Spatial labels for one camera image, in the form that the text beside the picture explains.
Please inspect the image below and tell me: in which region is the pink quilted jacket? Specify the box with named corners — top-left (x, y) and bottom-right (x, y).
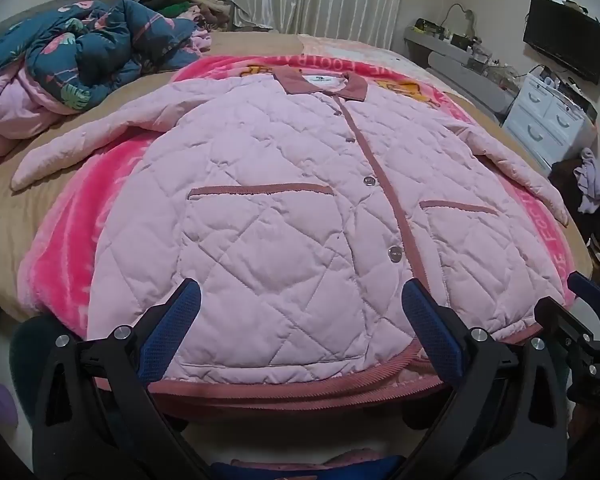
top-left (11, 66), bottom-right (571, 398)

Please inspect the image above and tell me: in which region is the grey headboard shelf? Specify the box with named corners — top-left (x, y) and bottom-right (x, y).
top-left (404, 25), bottom-right (521, 116)

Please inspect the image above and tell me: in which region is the dark chair with clothes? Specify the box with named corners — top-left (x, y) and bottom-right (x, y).
top-left (550, 157), bottom-right (600, 261)

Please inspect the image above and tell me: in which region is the bed with tan sheet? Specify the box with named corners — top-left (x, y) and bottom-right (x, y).
top-left (0, 30), bottom-right (596, 331)

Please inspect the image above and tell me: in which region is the assorted small clutter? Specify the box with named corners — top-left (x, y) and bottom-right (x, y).
top-left (415, 17), bottom-right (521, 81)
top-left (530, 65), bottom-right (596, 106)

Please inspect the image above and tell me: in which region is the pile of dark clothes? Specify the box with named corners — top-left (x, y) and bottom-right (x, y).
top-left (140, 0), bottom-right (231, 28)

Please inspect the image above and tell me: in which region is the black television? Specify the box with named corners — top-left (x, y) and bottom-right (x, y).
top-left (522, 0), bottom-right (600, 86)

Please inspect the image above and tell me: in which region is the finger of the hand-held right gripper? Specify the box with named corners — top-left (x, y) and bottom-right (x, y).
top-left (534, 296), bottom-right (600, 361)
top-left (566, 270), bottom-right (600, 311)

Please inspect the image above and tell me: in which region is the white looped cable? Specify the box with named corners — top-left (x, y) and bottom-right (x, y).
top-left (444, 2), bottom-right (477, 36)

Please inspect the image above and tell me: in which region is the light purple garment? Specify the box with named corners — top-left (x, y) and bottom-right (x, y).
top-left (574, 147), bottom-right (600, 215)

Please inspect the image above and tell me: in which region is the grey pillow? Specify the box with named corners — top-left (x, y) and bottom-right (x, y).
top-left (0, 0), bottom-right (138, 46)

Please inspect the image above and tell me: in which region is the peach floral mat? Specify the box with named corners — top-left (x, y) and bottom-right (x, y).
top-left (297, 35), bottom-right (446, 86)

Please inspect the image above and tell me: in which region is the dark green cloth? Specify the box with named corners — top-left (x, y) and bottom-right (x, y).
top-left (9, 317), bottom-right (88, 441)

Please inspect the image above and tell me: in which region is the white drawer cabinet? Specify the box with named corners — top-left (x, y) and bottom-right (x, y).
top-left (502, 72), bottom-right (598, 171)

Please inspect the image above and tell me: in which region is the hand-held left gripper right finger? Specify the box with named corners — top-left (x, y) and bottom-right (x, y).
top-left (395, 279), bottom-right (568, 480)

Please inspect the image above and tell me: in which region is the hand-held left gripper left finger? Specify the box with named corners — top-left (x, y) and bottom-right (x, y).
top-left (32, 277), bottom-right (216, 480)

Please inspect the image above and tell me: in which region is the blue floral duvet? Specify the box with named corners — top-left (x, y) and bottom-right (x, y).
top-left (0, 0), bottom-right (213, 158)

